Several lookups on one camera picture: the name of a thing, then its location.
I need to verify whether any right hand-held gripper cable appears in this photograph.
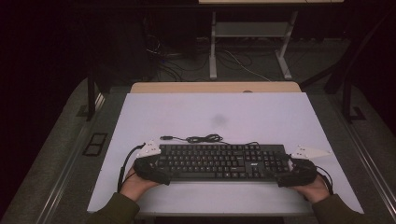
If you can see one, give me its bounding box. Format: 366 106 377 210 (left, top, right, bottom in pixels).
316 165 334 196

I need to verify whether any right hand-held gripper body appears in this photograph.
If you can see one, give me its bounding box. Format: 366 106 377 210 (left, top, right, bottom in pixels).
289 145 331 187

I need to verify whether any black metal stand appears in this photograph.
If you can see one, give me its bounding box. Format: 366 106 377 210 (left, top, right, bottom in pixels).
77 71 98 122
300 12 396 124

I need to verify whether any person's right hand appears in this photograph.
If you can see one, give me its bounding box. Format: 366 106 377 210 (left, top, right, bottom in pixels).
288 174 331 203

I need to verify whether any person's left hand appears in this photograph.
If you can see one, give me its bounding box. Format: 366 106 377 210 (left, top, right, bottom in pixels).
120 167 161 203

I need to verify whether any white table cover board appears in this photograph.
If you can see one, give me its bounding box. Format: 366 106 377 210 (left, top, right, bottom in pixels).
87 91 364 217

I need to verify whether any metal floor rail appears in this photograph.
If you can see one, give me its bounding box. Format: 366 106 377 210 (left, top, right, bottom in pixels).
35 92 106 224
326 92 396 216

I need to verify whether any black floor socket frame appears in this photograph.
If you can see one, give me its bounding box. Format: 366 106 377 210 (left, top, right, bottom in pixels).
82 133 109 157

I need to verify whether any white metal frame desk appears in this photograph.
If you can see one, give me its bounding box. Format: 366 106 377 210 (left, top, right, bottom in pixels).
198 0 345 81

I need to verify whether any hand-held gripper cable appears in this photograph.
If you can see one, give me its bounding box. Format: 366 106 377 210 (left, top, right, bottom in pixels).
117 142 147 194
316 165 334 196

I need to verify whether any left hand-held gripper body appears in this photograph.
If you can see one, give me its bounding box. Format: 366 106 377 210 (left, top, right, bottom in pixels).
134 139 163 179

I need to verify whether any black computer keyboard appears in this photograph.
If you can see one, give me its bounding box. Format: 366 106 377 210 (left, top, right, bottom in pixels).
155 143 292 184

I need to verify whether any black keyboard cable with plug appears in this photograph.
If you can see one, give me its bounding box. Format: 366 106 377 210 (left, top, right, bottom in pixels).
160 133 261 147

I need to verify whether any white floor cable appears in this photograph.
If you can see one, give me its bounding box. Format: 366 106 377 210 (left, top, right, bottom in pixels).
223 49 272 82

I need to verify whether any bundle of black floor cables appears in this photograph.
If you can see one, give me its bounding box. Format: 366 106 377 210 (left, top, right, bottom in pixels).
146 34 209 82

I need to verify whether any left hand-held gripper cable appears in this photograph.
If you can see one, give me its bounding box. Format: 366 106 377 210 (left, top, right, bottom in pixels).
117 142 147 194

